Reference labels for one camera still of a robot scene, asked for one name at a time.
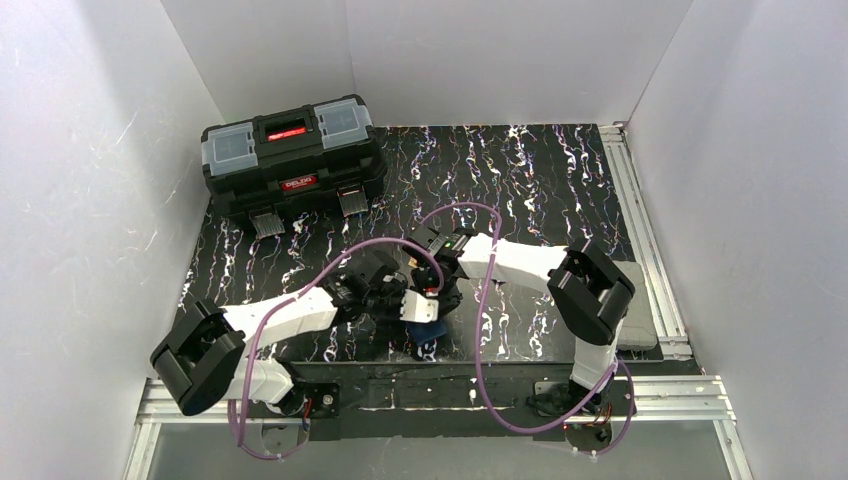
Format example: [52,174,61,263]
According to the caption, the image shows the navy blue card holder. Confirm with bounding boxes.
[406,320,447,346]

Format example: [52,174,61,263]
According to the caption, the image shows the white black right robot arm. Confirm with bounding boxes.
[405,227,636,394]

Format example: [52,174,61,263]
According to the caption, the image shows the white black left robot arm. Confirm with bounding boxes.
[150,251,409,416]

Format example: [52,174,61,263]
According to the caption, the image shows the black red toolbox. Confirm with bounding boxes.
[201,94,388,224]

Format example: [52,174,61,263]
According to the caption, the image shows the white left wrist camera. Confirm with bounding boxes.
[399,290,439,324]

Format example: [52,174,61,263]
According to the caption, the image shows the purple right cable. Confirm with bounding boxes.
[413,201,637,457]

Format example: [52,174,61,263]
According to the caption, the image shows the purple cable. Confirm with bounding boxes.
[413,201,637,457]
[228,237,446,462]

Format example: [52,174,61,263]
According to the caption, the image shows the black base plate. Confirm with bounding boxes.
[241,362,637,443]

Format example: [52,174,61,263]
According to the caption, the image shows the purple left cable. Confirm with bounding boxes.
[228,237,446,462]

